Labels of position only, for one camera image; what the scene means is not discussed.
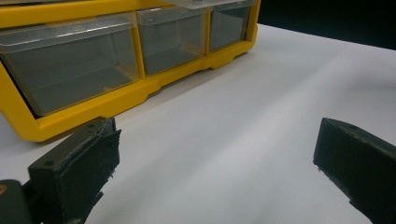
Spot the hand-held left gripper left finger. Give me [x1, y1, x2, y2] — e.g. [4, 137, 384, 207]
[27, 117, 121, 224]

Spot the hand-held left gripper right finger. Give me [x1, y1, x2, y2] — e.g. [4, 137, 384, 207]
[312, 117, 396, 224]

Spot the yellow organizer case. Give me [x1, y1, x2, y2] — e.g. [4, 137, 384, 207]
[0, 0, 262, 143]

